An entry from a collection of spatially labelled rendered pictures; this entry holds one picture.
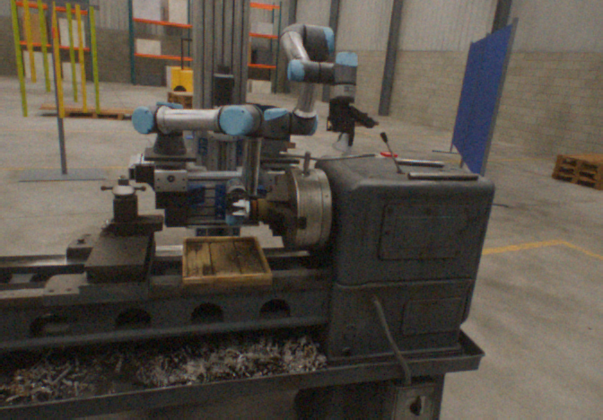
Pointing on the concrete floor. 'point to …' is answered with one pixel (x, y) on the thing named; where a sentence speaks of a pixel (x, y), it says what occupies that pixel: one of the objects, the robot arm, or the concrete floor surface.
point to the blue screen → (482, 98)
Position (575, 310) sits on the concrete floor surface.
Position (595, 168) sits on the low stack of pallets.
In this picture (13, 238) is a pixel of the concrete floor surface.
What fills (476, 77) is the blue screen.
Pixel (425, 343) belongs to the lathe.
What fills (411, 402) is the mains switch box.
